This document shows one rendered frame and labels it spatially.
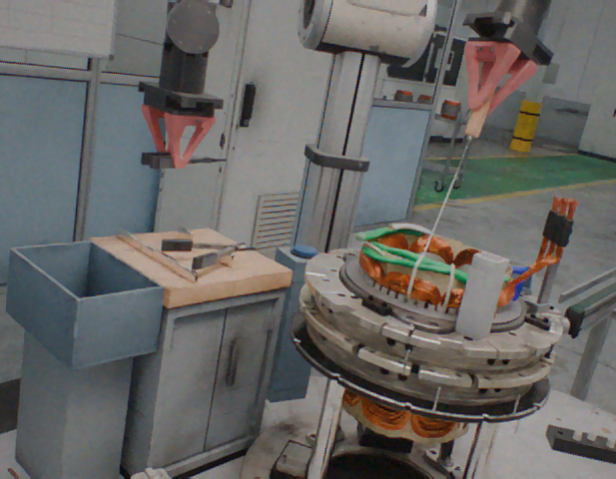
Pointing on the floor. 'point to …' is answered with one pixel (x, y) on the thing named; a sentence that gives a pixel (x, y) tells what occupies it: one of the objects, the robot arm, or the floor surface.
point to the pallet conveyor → (599, 304)
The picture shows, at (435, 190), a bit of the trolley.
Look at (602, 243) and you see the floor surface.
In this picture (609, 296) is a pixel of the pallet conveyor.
